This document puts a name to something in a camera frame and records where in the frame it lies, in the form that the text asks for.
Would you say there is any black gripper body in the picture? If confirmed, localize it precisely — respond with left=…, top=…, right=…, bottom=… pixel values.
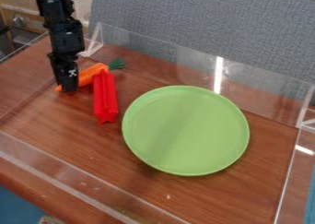
left=36, top=0, right=85, bottom=60

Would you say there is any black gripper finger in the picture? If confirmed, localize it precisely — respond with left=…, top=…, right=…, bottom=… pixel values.
left=46, top=53, right=60, bottom=82
left=60, top=59, right=78, bottom=92

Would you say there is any orange toy carrot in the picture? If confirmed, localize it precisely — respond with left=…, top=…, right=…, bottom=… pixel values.
left=54, top=57, right=126, bottom=93

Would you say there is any wooden shelf with knob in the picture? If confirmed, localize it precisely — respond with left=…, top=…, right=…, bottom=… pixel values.
left=0, top=4, right=46, bottom=33

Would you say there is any cardboard box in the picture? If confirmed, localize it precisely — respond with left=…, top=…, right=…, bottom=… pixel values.
left=0, top=0, right=92, bottom=18

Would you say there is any green round plate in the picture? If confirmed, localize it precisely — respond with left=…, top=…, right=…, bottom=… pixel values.
left=121, top=86, right=249, bottom=176

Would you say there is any clear acrylic triangle bracket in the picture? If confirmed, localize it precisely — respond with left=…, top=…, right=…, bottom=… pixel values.
left=80, top=22, right=102, bottom=57

